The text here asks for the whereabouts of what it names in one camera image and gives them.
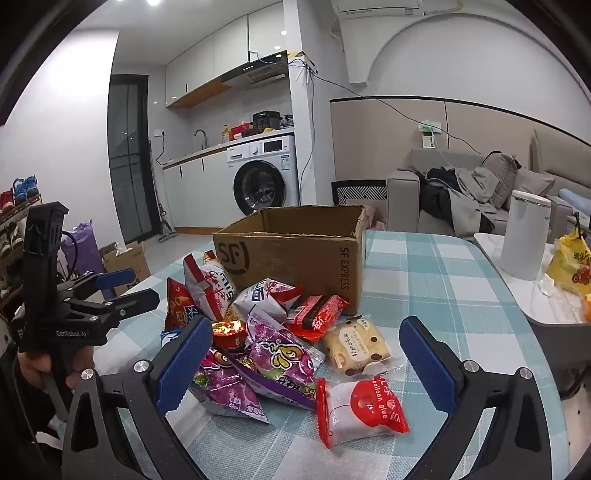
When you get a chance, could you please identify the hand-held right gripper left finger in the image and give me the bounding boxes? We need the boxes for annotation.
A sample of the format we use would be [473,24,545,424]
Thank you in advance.
[61,315,214,480]

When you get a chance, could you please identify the grey floor mop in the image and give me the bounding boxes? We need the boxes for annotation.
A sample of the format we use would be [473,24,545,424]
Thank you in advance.
[154,203,176,243]

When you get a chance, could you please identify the open floor cardboard box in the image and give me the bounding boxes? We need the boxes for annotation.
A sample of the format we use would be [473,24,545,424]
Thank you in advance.
[99,240,151,296]

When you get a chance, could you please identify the wall socket with green charger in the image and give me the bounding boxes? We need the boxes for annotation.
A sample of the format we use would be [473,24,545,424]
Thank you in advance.
[418,119,444,148]

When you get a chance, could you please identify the red white striped snack packet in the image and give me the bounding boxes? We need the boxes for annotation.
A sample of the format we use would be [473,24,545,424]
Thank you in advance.
[184,253,237,321]

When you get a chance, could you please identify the white cylindrical kettle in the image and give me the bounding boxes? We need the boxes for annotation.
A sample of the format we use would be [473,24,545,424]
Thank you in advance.
[500,189,552,281]

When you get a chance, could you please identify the black white patterned stool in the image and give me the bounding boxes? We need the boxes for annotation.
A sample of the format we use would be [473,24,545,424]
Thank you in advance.
[331,181,389,206]

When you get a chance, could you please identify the white upper cabinets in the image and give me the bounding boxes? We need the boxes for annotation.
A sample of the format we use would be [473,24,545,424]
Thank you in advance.
[165,2,297,109]

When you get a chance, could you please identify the white red noodle snack packet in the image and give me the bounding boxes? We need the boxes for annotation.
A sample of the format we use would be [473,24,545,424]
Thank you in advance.
[233,277,304,326]
[165,277,200,334]

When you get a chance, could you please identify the purple plastic bag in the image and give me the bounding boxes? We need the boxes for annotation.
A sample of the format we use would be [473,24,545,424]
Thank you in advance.
[61,222,105,278]

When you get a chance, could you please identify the red white balloon packet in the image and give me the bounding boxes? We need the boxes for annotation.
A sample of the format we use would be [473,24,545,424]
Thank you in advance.
[316,375,410,449]

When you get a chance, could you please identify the dark grey cushion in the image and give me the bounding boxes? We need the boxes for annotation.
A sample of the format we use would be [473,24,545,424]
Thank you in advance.
[480,151,522,208]

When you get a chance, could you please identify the red instant noodle packet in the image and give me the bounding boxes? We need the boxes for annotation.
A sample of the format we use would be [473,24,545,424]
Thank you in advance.
[286,294,350,343]

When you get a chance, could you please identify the black jacket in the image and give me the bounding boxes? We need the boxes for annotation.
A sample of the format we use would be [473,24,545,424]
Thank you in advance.
[418,167,462,227]

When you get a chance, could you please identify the large purple snack packet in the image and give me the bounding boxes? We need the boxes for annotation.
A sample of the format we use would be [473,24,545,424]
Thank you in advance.
[244,308,325,411]

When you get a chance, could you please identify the black glass door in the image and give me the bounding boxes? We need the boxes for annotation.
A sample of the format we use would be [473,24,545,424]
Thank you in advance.
[107,74,155,245]

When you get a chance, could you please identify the white washing machine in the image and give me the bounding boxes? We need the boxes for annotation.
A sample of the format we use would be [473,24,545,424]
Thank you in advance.
[226,135,297,217]

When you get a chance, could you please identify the beige sofa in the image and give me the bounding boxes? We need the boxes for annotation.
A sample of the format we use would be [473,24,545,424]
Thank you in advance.
[387,127,591,241]

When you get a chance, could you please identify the clear cookie packet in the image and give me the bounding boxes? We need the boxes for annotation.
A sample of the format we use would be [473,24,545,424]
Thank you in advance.
[322,316,402,377]

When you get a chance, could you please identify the person's left hand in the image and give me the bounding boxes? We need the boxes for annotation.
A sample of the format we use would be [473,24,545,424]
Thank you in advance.
[17,344,95,386]

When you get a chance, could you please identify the brown cardboard box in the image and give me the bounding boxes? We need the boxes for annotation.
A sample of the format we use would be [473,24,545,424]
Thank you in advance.
[213,205,367,316]

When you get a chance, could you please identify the small red gold packet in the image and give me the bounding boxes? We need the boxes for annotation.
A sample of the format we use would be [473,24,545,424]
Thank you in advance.
[211,320,246,354]

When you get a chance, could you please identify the grey coat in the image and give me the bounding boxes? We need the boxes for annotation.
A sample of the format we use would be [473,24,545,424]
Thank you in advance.
[443,166,499,236]

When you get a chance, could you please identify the black rice cooker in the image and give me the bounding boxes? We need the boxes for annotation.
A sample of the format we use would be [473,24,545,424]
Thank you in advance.
[252,111,282,131]

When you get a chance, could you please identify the white air conditioner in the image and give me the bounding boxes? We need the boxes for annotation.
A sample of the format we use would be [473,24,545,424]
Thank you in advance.
[331,0,426,20]

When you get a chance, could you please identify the black range hood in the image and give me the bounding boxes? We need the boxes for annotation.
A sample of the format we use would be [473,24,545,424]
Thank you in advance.
[221,50,289,90]

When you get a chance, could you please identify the blue sneaker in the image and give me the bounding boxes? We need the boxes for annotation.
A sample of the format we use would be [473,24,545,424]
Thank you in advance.
[12,175,38,204]

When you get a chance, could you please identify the checked teal white tablecloth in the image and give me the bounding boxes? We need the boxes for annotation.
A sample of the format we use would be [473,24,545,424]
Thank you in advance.
[92,231,561,480]

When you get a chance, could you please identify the light grey cushion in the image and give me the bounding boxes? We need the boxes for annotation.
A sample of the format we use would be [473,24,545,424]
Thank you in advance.
[512,168,557,199]

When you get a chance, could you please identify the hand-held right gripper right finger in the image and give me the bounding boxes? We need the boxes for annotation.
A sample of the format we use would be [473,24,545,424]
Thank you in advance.
[398,316,552,480]

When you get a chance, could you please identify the yellow plastic bag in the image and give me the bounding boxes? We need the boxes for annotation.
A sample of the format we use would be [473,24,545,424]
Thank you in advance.
[547,231,591,296]

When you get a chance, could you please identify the purple silver snack packet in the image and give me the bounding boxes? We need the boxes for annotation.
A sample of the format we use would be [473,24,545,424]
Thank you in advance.
[191,348,270,424]

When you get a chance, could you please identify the white kitchen counter cabinets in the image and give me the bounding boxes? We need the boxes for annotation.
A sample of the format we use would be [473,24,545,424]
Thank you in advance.
[163,143,234,232]

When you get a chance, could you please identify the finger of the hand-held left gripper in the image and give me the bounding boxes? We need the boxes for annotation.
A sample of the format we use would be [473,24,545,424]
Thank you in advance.
[58,270,137,302]
[62,289,161,334]

